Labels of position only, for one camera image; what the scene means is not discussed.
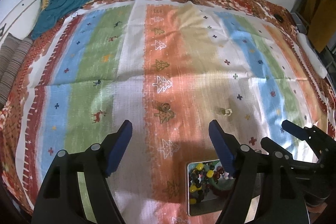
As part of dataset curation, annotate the yellow brown bead bracelet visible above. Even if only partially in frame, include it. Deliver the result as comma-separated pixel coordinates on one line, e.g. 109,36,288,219
189,163,219,205

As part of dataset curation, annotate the grey striped pillow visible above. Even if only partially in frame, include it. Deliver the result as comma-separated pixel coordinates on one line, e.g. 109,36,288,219
1,33,33,106

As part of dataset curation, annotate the metal tin box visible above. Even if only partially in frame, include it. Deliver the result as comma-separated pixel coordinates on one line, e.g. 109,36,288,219
186,161,233,217

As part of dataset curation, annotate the multicolour glass bead bracelet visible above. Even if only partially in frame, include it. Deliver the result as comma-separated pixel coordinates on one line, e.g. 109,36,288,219
194,164,232,193

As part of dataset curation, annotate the black round object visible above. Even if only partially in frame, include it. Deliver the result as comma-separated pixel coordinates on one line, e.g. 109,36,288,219
273,14,284,23

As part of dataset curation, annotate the mustard hanging garment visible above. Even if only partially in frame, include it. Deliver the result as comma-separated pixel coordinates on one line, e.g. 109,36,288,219
300,0,335,53

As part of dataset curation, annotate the white power strip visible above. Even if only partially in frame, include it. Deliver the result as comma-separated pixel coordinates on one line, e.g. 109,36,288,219
297,32,327,79

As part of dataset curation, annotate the striped colourful woven cloth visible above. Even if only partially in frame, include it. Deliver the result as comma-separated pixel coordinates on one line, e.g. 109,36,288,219
15,0,332,224

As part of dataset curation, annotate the green jade bangle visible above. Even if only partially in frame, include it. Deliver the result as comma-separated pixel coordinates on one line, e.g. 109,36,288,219
209,160,235,191

